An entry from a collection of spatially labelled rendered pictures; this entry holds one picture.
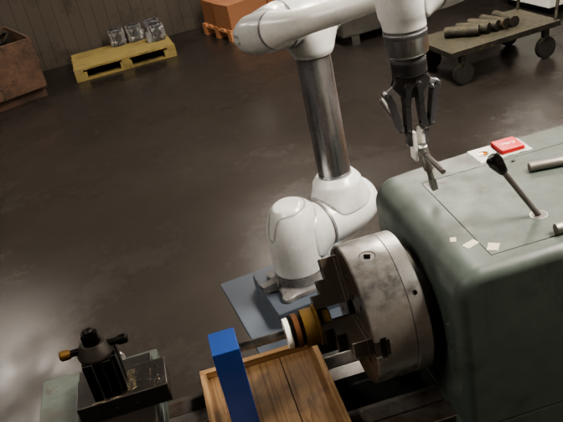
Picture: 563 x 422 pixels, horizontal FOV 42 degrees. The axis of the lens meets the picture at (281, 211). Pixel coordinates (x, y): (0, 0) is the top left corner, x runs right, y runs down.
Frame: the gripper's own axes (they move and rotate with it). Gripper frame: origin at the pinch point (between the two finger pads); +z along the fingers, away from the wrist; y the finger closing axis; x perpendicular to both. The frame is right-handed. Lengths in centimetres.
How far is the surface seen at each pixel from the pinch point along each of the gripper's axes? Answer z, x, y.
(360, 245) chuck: 14.4, 10.7, 19.1
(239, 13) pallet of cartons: 109, -644, -50
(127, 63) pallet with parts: 129, -639, 78
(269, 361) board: 49, -4, 43
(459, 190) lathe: 12.7, 3.0, -7.4
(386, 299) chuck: 19.8, 24.0, 18.9
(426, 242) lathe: 14.5, 16.5, 6.4
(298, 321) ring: 26.8, 13.3, 36.0
